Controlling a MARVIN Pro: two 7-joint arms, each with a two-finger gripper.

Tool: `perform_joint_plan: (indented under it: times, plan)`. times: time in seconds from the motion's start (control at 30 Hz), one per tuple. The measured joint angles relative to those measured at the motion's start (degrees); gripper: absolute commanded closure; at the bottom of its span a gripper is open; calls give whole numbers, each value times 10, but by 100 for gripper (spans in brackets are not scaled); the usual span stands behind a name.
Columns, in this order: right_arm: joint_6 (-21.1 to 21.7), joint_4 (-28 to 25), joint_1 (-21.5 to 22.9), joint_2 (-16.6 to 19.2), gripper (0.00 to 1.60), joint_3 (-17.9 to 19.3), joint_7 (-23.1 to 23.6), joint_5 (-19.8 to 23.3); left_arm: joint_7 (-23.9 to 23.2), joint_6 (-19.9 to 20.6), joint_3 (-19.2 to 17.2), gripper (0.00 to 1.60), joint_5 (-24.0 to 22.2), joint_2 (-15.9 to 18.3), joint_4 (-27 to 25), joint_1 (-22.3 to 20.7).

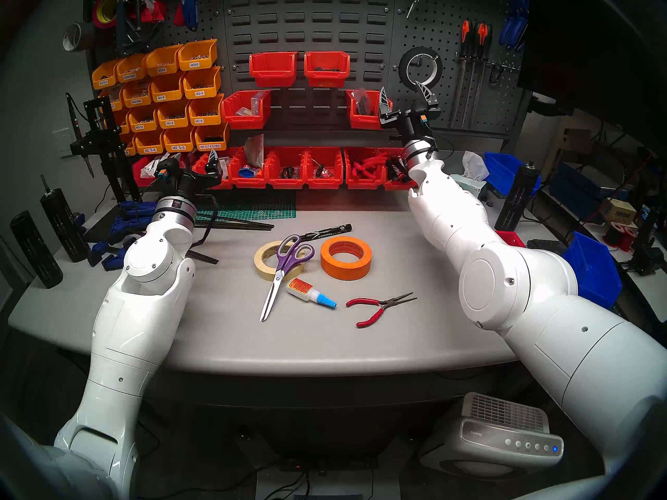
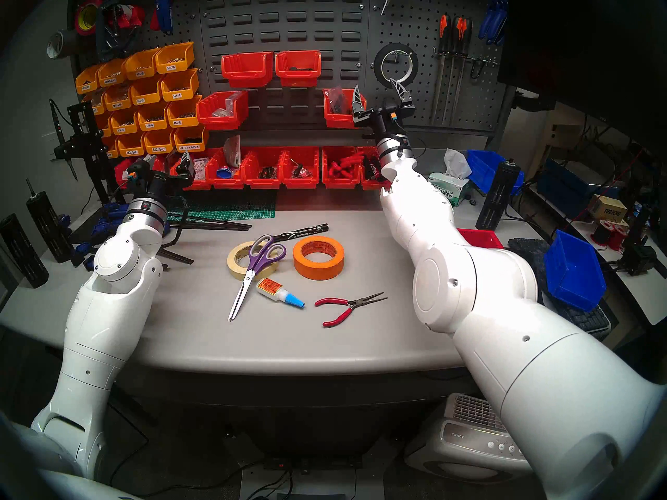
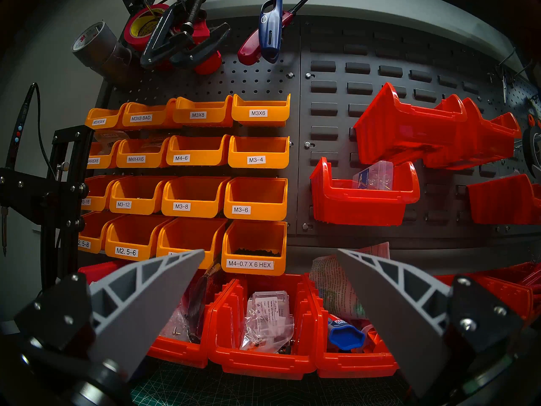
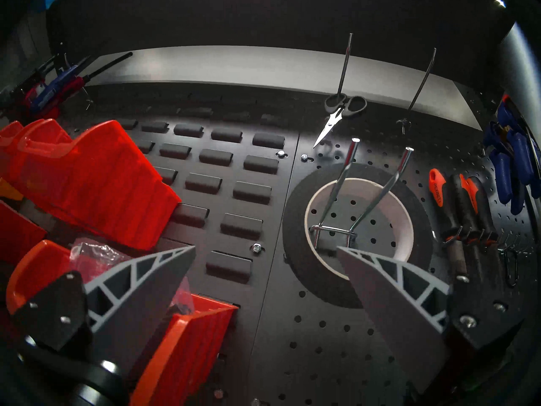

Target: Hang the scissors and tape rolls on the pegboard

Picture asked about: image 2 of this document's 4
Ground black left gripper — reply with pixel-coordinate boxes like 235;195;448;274
137;148;194;199

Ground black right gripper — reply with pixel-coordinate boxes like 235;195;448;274
352;78;416;142

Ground black tape roll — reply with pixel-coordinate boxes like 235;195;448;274
373;43;419;89

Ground orange tape roll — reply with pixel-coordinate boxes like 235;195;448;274
293;236;345;281

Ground grey pegboard back panel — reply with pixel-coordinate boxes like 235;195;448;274
70;0;516;140

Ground beige masking tape roll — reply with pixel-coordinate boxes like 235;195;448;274
227;240;285;282

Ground red white tape roll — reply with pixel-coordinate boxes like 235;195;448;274
117;4;146;30

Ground red yellow tape roll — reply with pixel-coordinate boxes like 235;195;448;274
75;0;105;36

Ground red plastic storage bin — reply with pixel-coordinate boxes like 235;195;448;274
243;147;287;189
206;147;250;189
169;149;212;191
360;146;390;190
322;146;363;189
275;50;322;87
196;91;250;131
281;146;320;189
221;52;274;88
115;158;137;190
323;89;366;128
458;228;505;249

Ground clear plastic parts bag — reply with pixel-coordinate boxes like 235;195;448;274
214;93;245;117
326;86;350;114

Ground pile of blue clamps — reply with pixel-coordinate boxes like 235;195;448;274
76;201;172;271

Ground black tripod rods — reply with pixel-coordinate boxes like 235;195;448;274
156;212;252;265

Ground black metal fixture stand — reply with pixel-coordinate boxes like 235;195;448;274
50;99;126;205

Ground green cutting mat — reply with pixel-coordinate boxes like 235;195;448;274
167;189;277;222

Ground Kimtech tissue box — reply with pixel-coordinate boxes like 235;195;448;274
427;149;472;208

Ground blue plastic storage bin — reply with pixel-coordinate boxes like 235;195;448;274
544;230;608;312
466;150;524;195

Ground black bar clamp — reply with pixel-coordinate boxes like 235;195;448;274
96;0;144;62

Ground black cylindrical tool holder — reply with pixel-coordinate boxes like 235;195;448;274
475;158;522;231
26;179;76;264

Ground black marker pen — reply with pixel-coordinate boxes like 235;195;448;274
274;223;330;243

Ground glue bottle with blue cap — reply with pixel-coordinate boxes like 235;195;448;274
255;278;306;309

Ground dark blue storage bin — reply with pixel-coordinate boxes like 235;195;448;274
537;158;592;219

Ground black computer monitor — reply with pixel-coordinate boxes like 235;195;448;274
498;0;667;156

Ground small cardboard box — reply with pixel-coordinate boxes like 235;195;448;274
589;194;628;223

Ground black desktop device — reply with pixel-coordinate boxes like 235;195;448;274
620;205;667;278

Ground black computer keyboard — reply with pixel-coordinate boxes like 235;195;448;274
508;237;611;338

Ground white side table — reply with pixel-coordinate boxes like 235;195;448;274
524;184;667;328

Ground white Coway air purifier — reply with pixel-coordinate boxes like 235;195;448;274
404;393;532;481

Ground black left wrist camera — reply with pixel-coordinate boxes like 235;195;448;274
125;158;153;187

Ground orange black handled file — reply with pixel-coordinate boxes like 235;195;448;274
442;16;464;126
451;17;473;122
430;14;452;126

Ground purple handled scissors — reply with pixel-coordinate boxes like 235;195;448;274
228;234;287;322

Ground grey duct tape roll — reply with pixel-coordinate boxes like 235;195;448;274
47;29;79;60

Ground red handled needle-nose pliers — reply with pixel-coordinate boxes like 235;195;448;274
314;292;389;329

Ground red wire spool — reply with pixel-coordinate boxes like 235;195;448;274
591;219;629;251

